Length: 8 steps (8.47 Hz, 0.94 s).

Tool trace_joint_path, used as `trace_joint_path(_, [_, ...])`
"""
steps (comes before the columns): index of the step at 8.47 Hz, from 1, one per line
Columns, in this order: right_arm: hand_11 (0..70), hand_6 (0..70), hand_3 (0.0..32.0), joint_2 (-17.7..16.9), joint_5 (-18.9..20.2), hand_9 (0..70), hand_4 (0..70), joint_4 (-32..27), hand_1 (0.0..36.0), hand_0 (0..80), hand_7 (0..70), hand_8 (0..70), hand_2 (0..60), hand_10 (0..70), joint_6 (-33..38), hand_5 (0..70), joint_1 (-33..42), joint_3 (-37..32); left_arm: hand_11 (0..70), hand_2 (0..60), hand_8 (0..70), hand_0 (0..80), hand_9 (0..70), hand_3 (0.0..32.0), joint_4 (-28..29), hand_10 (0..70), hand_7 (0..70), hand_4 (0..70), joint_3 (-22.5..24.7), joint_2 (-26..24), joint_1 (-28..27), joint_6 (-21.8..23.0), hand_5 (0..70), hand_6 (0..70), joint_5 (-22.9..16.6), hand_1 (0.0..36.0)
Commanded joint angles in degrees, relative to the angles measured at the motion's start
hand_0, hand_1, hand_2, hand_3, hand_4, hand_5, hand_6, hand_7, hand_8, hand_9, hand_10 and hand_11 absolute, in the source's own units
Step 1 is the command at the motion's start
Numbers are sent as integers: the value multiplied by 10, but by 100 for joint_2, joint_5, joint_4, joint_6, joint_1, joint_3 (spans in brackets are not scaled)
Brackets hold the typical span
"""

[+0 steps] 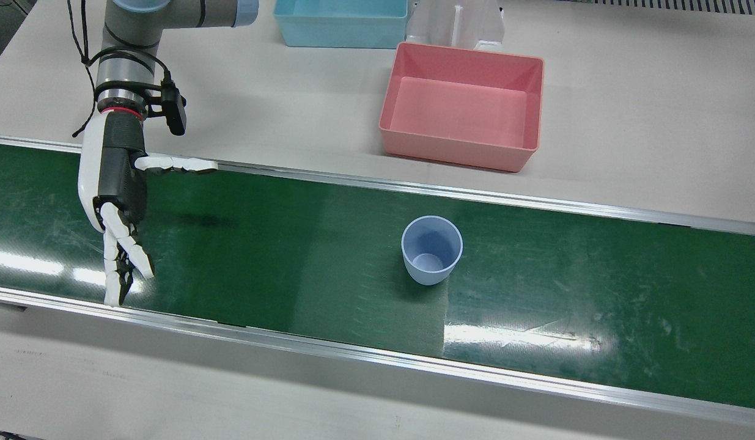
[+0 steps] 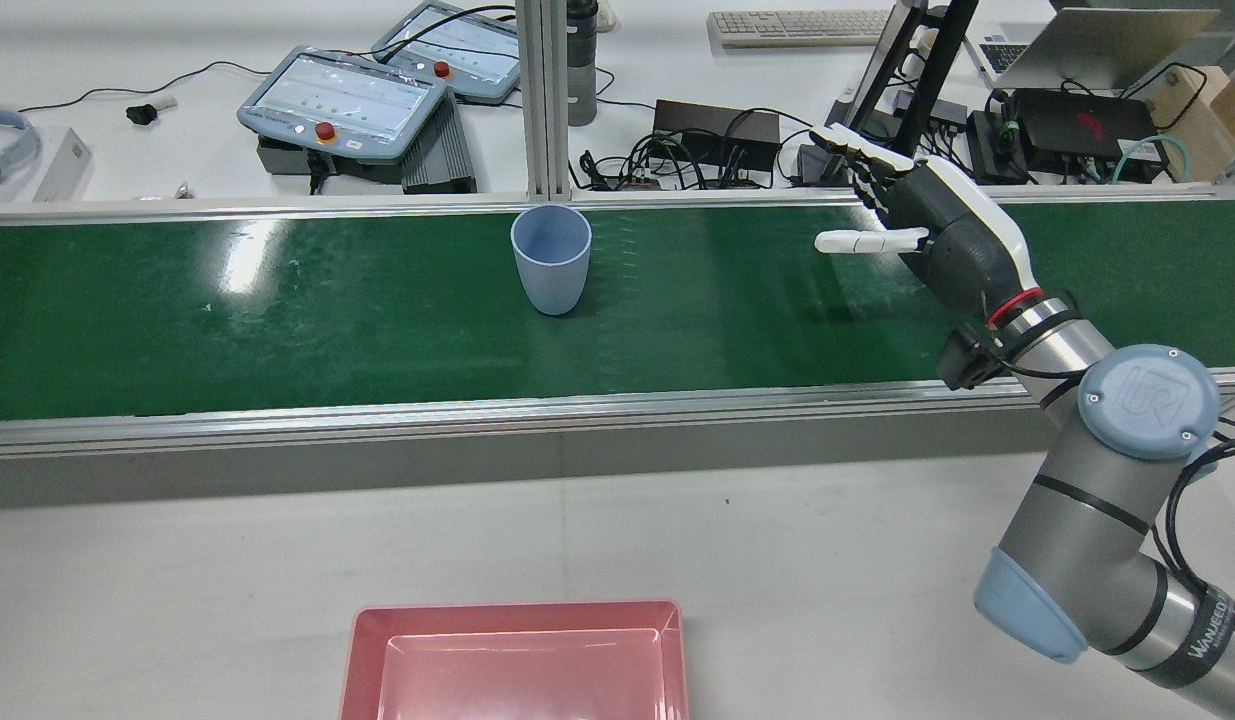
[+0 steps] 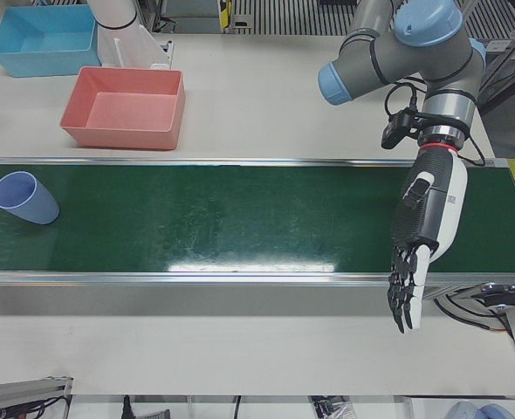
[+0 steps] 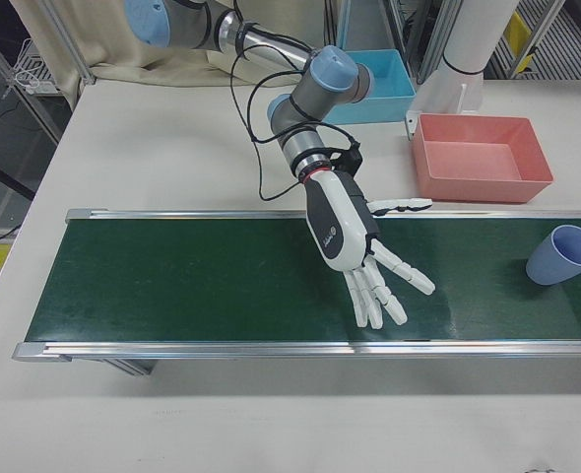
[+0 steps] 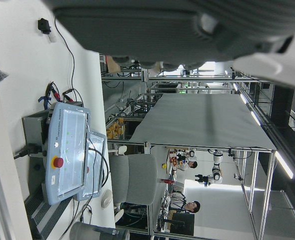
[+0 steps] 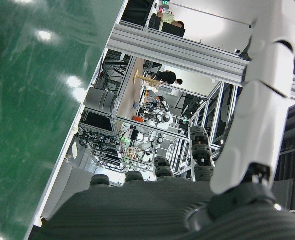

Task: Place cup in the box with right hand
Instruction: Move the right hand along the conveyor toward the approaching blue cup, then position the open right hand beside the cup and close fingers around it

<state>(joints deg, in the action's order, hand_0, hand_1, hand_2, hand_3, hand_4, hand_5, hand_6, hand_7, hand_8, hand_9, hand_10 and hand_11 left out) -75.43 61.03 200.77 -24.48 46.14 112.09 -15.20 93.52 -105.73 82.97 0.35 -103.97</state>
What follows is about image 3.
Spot robot hand grey white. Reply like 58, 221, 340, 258
386, 146, 469, 336

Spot light blue plastic cup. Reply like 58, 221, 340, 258
0, 171, 60, 226

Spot pink plastic box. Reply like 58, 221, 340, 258
59, 65, 187, 152

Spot light blue plastic box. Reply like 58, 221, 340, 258
0, 3, 98, 79

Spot green conveyor belt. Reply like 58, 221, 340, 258
0, 156, 515, 315

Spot light blue headphones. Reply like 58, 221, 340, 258
447, 401, 515, 419

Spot bag of black screws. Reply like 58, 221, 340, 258
312, 395, 354, 419

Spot grey ribbed floor mat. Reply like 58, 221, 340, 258
230, 0, 515, 43

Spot white plastic stand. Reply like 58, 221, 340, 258
86, 0, 175, 71

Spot aluminium profile beam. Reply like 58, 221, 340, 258
0, 375, 73, 414

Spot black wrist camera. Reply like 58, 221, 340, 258
380, 109, 420, 150

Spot grey cable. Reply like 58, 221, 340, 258
434, 296, 510, 335

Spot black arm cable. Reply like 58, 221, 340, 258
383, 80, 488, 168

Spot black metal bracket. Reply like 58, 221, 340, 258
475, 282, 515, 309

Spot yellow black striped post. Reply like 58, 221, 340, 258
216, 0, 235, 31

